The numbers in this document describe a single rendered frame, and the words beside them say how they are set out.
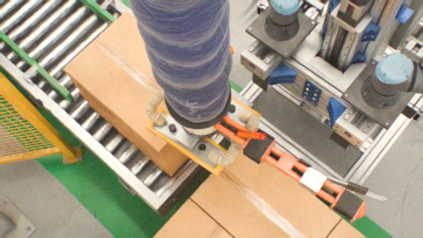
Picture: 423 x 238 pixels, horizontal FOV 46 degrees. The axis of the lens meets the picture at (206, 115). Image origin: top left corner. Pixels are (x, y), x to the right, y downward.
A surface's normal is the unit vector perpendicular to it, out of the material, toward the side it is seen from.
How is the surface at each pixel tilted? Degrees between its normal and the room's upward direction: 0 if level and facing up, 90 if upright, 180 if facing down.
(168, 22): 80
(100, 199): 0
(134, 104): 0
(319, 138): 0
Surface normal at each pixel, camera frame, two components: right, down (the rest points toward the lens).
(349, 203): -0.07, -0.38
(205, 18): 0.42, 0.74
